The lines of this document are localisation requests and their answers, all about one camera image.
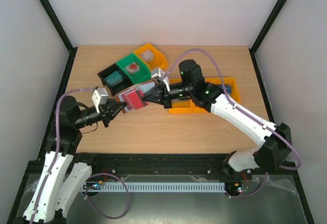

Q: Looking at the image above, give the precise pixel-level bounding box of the teal card stack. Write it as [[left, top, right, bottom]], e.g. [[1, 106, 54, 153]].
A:
[[105, 71, 123, 87]]

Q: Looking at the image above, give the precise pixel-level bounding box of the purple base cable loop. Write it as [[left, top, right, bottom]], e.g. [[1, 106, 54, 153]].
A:
[[83, 173, 128, 219]]

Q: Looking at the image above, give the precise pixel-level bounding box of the yellow bin far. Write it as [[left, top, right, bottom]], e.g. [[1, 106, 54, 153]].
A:
[[212, 77, 241, 103]]

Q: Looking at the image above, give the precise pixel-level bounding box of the black frame post right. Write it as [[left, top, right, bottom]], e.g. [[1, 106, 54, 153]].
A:
[[250, 0, 301, 52]]

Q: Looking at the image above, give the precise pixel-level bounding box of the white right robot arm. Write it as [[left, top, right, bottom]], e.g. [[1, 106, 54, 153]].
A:
[[142, 59, 291, 179]]

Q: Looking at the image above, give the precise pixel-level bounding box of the green bin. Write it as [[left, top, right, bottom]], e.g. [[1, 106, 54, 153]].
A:
[[116, 53, 151, 84]]

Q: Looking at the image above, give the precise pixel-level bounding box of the black frame post left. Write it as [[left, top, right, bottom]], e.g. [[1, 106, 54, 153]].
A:
[[27, 0, 75, 52]]

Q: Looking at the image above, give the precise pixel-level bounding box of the white slotted cable duct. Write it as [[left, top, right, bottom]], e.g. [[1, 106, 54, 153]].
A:
[[81, 181, 227, 193]]

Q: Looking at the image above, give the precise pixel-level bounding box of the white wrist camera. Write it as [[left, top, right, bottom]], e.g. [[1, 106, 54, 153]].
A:
[[151, 68, 170, 91], [92, 87, 108, 114]]

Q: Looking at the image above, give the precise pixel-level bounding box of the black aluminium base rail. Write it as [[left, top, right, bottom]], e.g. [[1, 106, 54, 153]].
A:
[[92, 153, 250, 180]]

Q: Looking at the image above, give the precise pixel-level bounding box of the yellow bin near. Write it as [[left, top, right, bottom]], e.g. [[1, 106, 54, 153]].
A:
[[168, 78, 192, 115]]

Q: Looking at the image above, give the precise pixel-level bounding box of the blue card stack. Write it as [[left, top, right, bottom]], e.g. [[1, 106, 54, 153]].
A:
[[225, 85, 232, 95]]

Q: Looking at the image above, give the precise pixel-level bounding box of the black bin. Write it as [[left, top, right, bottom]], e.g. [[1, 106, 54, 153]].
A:
[[97, 63, 133, 96]]

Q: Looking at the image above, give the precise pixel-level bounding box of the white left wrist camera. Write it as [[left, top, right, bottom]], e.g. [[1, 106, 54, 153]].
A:
[[92, 87, 108, 114]]

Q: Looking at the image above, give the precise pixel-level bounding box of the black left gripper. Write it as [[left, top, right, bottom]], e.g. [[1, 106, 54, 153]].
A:
[[74, 99, 127, 129]]

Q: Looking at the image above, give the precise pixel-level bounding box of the yellow bin left group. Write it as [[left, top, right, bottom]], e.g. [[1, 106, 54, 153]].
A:
[[133, 43, 168, 70]]

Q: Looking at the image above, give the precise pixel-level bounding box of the red white card stack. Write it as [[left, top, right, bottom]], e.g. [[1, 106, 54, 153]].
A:
[[124, 62, 140, 75]]

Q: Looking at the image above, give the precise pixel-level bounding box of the brown leather card holder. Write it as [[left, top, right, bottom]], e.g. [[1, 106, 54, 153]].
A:
[[114, 80, 156, 114]]

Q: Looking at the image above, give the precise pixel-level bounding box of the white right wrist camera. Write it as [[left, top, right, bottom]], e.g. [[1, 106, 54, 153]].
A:
[[151, 68, 170, 91]]

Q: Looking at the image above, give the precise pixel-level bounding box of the black frame post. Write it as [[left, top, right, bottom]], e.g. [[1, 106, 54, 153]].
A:
[[250, 0, 301, 52], [27, 0, 75, 52]]

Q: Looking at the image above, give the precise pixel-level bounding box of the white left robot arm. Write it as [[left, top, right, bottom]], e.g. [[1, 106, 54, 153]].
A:
[[12, 92, 127, 223]]

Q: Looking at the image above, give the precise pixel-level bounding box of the yellow bin middle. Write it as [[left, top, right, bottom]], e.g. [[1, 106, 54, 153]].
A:
[[190, 78, 221, 113]]

